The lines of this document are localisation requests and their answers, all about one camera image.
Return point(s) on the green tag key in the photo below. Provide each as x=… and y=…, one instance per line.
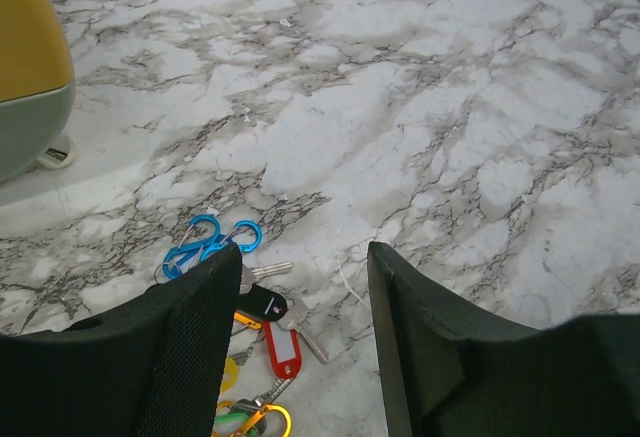
x=270, y=397

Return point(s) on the blue tag key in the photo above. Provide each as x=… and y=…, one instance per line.
x=176, y=264

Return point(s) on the black tag key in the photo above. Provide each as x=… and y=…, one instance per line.
x=260, y=302

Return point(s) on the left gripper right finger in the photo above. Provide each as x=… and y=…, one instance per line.
x=451, y=368

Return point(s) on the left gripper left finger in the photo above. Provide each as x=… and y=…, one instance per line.
x=151, y=366

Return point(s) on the blue carabiner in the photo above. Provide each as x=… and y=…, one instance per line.
x=246, y=234
x=208, y=222

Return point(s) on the round pastel drawer box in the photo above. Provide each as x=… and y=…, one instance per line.
x=37, y=82

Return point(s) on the orange carabiner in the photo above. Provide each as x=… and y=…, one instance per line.
x=248, y=419
x=243, y=323

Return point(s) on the yellow tag key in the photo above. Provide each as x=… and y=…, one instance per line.
x=233, y=362

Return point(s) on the red tag key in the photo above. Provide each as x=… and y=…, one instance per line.
x=282, y=338

